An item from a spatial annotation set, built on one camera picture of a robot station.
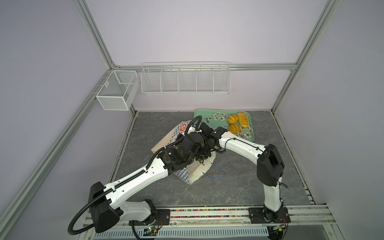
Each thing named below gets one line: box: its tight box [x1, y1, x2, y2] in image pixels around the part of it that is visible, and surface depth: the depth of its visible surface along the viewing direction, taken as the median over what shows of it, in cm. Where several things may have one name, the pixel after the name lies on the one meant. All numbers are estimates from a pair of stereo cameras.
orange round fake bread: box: [228, 114, 239, 124], surface depth 113 cm
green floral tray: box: [193, 108, 255, 142], surface depth 114 cm
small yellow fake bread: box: [228, 124, 241, 134], surface depth 107 cm
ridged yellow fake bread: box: [237, 111, 249, 128], surface depth 114 cm
